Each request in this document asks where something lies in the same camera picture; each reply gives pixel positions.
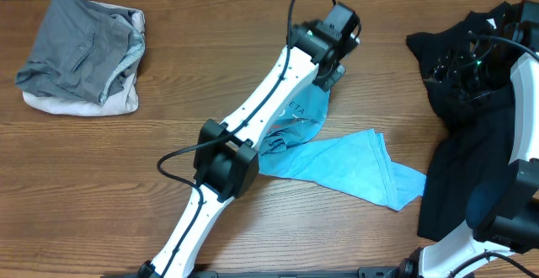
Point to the light blue printed t-shirt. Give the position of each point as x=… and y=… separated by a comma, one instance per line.
x=357, y=164

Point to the black t-shirt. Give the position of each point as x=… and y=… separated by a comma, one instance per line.
x=466, y=72

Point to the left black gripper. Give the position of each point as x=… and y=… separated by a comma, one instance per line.
x=327, y=79

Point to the grey folded trousers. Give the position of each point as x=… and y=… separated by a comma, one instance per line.
x=83, y=51

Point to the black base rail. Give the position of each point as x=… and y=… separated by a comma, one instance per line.
x=362, y=272

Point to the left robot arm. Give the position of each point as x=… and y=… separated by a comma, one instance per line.
x=227, y=153

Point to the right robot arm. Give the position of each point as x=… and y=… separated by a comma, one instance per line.
x=479, y=202

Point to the white folded garment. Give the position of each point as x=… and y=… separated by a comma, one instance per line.
x=124, y=102

